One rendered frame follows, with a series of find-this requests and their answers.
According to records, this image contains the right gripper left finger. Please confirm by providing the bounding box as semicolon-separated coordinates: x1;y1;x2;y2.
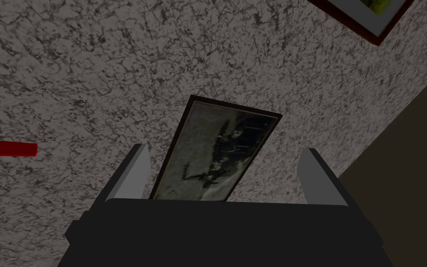
100;143;151;203

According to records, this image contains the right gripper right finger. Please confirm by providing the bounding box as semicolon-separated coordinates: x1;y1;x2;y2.
297;147;350;207

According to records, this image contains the black framed grey picture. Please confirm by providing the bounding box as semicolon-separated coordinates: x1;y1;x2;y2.
149;94;283;203

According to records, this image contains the red bar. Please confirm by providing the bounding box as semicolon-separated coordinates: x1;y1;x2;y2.
0;138;39;158

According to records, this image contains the red framed picture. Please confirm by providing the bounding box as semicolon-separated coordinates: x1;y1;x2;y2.
307;0;416;47

